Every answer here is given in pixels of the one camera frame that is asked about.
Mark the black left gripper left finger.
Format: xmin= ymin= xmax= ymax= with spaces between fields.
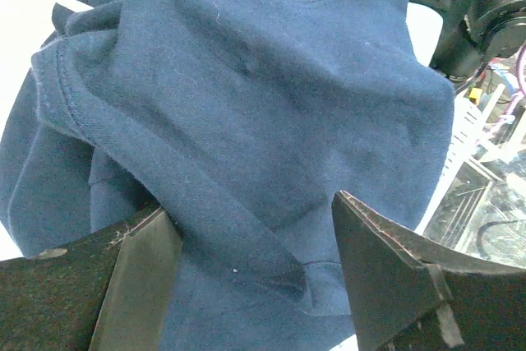
xmin=1 ymin=206 xmax=182 ymax=350

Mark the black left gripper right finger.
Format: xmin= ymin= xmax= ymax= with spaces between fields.
xmin=332 ymin=191 xmax=525 ymax=350

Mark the navy blue t-shirt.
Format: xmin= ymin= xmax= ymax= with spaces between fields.
xmin=1 ymin=0 xmax=454 ymax=350

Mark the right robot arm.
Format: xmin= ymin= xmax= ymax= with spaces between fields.
xmin=411 ymin=0 xmax=525 ymax=90

